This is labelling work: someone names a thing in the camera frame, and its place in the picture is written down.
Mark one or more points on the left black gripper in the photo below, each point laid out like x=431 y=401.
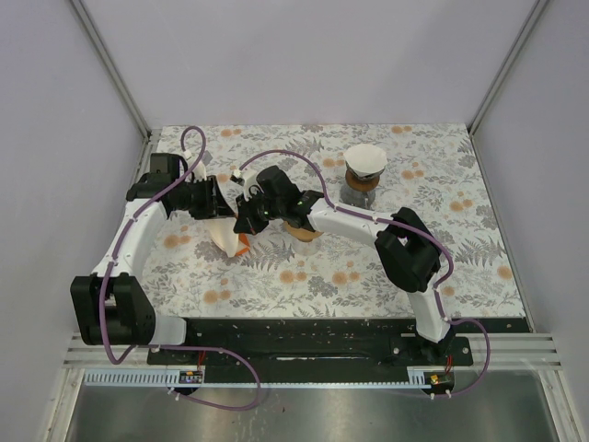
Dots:
x=214 y=205

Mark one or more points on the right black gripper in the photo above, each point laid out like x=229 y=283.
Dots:
x=247 y=223

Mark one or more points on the coffee filter paper pack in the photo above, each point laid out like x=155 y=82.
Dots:
x=221 y=231

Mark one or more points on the white paper coffee filter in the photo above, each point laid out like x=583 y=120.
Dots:
x=365 y=156

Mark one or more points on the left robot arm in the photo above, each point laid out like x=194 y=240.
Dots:
x=110 y=303

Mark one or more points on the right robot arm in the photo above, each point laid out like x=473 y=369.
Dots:
x=402 y=242

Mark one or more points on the floral table mat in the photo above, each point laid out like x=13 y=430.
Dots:
x=431 y=168

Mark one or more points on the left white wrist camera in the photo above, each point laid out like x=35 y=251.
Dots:
x=199 y=172

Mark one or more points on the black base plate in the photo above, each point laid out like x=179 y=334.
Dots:
x=324 y=350

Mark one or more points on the white slotted cable duct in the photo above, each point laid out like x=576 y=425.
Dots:
x=124 y=377

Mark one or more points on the left aluminium frame post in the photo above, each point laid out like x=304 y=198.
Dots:
x=90 y=28

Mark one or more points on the aluminium frame post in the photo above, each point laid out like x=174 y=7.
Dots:
x=509 y=61
x=90 y=28

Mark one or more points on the aluminium front rail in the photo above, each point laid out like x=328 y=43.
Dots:
x=535 y=351

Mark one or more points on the right aluminium frame post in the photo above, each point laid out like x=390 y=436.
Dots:
x=509 y=61

